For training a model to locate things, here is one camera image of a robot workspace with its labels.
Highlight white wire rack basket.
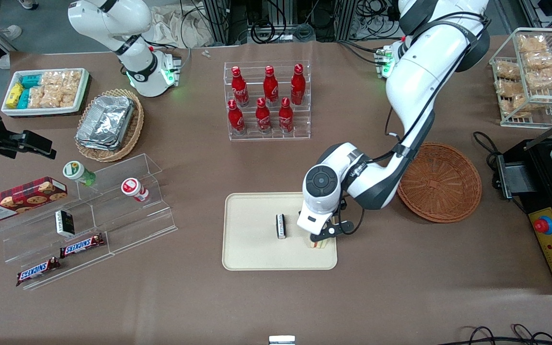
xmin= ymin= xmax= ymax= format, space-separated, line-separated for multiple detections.
xmin=489 ymin=27 xmax=552 ymax=129

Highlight black countertop appliance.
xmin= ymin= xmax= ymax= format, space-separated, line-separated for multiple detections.
xmin=494 ymin=137 xmax=552 ymax=295

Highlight crumpled beige cloth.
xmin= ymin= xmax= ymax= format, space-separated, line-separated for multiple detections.
xmin=154 ymin=4 xmax=212 ymax=48

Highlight stacked aluminium foil trays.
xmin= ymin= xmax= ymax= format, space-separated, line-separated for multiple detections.
xmin=75 ymin=95 xmax=135 ymax=152

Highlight clear acrylic tiered shelf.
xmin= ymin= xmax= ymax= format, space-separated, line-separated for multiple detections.
xmin=0 ymin=153 xmax=179 ymax=291

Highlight brown wicker basket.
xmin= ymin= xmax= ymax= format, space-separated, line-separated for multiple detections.
xmin=397 ymin=142 xmax=483 ymax=224

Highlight cream plastic tray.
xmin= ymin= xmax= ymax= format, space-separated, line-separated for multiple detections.
xmin=222 ymin=192 xmax=338 ymax=271

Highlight light wicker basket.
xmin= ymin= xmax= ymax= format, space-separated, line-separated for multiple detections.
xmin=74 ymin=88 xmax=145 ymax=162

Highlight red cola bottle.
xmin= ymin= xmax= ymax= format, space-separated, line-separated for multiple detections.
xmin=255 ymin=97 xmax=273 ymax=134
xmin=290 ymin=63 xmax=307 ymax=106
xmin=263 ymin=65 xmax=279 ymax=106
xmin=278 ymin=97 xmax=295 ymax=134
xmin=227 ymin=99 xmax=247 ymax=136
xmin=230 ymin=66 xmax=250 ymax=107

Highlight clear acrylic bottle rack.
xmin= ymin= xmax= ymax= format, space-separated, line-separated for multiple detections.
xmin=223 ymin=60 xmax=313 ymax=142

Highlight red tartan cookie box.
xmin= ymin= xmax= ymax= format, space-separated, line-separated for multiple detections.
xmin=0 ymin=176 xmax=69 ymax=225

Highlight red lidded snack cup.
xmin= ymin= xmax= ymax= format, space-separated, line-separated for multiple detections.
xmin=121 ymin=177 xmax=150 ymax=202

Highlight black appliance power cable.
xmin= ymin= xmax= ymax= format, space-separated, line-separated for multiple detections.
xmin=472 ymin=131 xmax=504 ymax=190

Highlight metal equipment rack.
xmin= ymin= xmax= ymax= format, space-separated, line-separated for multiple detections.
xmin=202 ymin=0 xmax=358 ymax=45

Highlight black looped floor cables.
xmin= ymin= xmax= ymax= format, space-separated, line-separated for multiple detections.
xmin=446 ymin=324 xmax=552 ymax=345

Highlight Snickers chocolate bar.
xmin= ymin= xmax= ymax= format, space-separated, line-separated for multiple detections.
xmin=16 ymin=257 xmax=61 ymax=287
xmin=59 ymin=233 xmax=106 ymax=259

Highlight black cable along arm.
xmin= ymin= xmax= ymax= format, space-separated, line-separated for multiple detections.
xmin=341 ymin=12 xmax=490 ymax=235

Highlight green lidded snack cup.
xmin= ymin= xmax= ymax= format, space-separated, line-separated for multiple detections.
xmin=62 ymin=161 xmax=97 ymax=187

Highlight yellow snack pack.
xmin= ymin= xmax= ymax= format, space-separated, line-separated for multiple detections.
xmin=6 ymin=82 xmax=23 ymax=108

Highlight white rectangular snack bin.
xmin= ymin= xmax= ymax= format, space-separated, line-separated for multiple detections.
xmin=1 ymin=68 xmax=90 ymax=118

